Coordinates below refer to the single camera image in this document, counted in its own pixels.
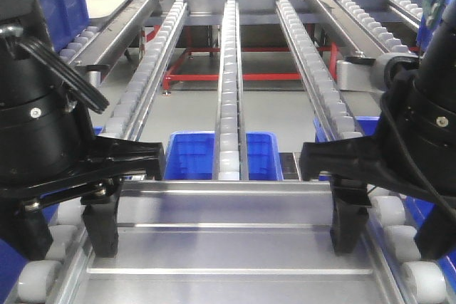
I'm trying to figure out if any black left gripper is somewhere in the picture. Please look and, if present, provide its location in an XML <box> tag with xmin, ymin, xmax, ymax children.
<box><xmin>1</xmin><ymin>132</ymin><xmax>165</xmax><ymax>261</ymax></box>

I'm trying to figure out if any silver ribbed metal tray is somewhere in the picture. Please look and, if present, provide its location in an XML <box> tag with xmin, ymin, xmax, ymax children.
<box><xmin>70</xmin><ymin>182</ymin><xmax>401</xmax><ymax>303</ymax></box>

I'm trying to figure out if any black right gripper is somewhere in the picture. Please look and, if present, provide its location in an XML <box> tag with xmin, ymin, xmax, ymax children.
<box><xmin>299</xmin><ymin>136</ymin><xmax>455</xmax><ymax>260</ymax></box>

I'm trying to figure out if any roller track rail left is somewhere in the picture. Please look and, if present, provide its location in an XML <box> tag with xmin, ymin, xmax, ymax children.
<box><xmin>17</xmin><ymin>0</ymin><xmax>187</xmax><ymax>303</ymax></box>

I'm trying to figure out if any roller track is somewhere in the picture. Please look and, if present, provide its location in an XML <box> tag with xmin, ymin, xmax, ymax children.
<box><xmin>58</xmin><ymin>26</ymin><xmax>100</xmax><ymax>65</ymax></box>
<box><xmin>336</xmin><ymin>0</ymin><xmax>410</xmax><ymax>53</ymax></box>

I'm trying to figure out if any steel divider rail left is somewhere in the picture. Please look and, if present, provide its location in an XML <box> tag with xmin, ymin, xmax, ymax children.
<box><xmin>70</xmin><ymin>0</ymin><xmax>156</xmax><ymax>86</ymax></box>

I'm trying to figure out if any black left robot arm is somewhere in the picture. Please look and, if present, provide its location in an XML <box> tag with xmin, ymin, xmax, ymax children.
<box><xmin>1</xmin><ymin>0</ymin><xmax>165</xmax><ymax>261</ymax></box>

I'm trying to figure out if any blue bin lower middle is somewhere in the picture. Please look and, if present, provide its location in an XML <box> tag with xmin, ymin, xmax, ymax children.
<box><xmin>164</xmin><ymin>131</ymin><xmax>284</xmax><ymax>181</ymax></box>

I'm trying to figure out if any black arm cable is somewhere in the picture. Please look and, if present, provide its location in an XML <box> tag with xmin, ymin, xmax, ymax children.
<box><xmin>378</xmin><ymin>68</ymin><xmax>456</xmax><ymax>219</ymax></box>
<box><xmin>0</xmin><ymin>22</ymin><xmax>110</xmax><ymax>115</ymax></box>

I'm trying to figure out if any far right roller track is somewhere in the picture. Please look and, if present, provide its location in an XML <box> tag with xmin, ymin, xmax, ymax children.
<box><xmin>336</xmin><ymin>0</ymin><xmax>410</xmax><ymax>53</ymax></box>

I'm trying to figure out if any grey tray far left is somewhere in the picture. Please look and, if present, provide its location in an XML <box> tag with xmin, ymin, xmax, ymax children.
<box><xmin>85</xmin><ymin>0</ymin><xmax>129</xmax><ymax>22</ymax></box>

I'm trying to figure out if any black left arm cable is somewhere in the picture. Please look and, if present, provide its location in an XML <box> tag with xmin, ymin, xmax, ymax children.
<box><xmin>0</xmin><ymin>22</ymin><xmax>110</xmax><ymax>115</ymax></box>

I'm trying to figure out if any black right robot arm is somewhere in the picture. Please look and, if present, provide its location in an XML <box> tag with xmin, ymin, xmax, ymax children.
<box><xmin>300</xmin><ymin>2</ymin><xmax>455</xmax><ymax>260</ymax></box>

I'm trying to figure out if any steel divider rail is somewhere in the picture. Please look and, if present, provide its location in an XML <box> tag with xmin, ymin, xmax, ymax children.
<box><xmin>305</xmin><ymin>0</ymin><xmax>387</xmax><ymax>59</ymax></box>
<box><xmin>70</xmin><ymin>0</ymin><xmax>156</xmax><ymax>86</ymax></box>

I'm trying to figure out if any red metal floor frame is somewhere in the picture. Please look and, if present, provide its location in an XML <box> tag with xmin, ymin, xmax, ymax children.
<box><xmin>162</xmin><ymin>28</ymin><xmax>339</xmax><ymax>97</ymax></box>

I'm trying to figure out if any grey robot shoulder housing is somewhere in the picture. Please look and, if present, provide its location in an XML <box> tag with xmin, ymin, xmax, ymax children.
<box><xmin>336</xmin><ymin>53</ymin><xmax>419</xmax><ymax>92</ymax></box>

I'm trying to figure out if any roller track rail right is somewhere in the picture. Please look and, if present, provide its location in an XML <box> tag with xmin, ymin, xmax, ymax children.
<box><xmin>276</xmin><ymin>0</ymin><xmax>455</xmax><ymax>303</ymax></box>

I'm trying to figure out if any roller track rail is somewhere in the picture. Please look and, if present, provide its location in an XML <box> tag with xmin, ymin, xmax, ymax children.
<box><xmin>212</xmin><ymin>0</ymin><xmax>249</xmax><ymax>181</ymax></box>
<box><xmin>17</xmin><ymin>0</ymin><xmax>187</xmax><ymax>303</ymax></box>
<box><xmin>276</xmin><ymin>0</ymin><xmax>455</xmax><ymax>303</ymax></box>

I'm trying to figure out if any roller track rail middle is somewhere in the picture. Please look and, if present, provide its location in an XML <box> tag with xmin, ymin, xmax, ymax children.
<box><xmin>212</xmin><ymin>0</ymin><xmax>249</xmax><ymax>181</ymax></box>

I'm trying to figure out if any far left roller track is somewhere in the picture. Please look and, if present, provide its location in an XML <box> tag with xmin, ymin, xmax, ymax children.
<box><xmin>58</xmin><ymin>26</ymin><xmax>100</xmax><ymax>65</ymax></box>

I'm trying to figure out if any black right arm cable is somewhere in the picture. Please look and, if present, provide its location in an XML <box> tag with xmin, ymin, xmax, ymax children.
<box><xmin>378</xmin><ymin>68</ymin><xmax>456</xmax><ymax>219</ymax></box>

